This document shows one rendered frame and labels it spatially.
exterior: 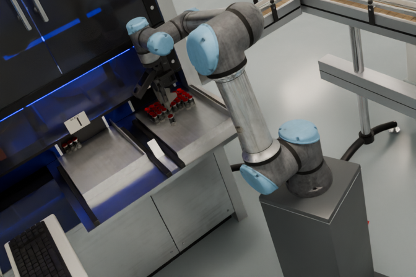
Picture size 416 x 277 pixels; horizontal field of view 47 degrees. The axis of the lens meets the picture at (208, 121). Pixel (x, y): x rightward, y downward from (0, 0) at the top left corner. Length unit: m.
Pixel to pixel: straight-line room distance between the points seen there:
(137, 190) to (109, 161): 0.23
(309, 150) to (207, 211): 1.07
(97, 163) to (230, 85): 0.78
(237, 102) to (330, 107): 1.95
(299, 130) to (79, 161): 0.89
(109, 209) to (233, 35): 0.76
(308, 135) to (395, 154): 1.43
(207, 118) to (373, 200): 1.10
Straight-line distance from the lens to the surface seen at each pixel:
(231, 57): 1.20
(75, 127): 1.87
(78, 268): 1.65
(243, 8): 1.25
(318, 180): 1.53
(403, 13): 2.08
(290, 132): 1.44
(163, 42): 1.54
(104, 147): 1.91
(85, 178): 1.81
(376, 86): 2.39
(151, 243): 2.34
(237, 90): 1.25
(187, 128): 1.81
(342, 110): 3.14
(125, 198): 1.65
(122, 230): 2.21
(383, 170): 2.72
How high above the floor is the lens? 1.93
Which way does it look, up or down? 35 degrees down
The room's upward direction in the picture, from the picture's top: 20 degrees counter-clockwise
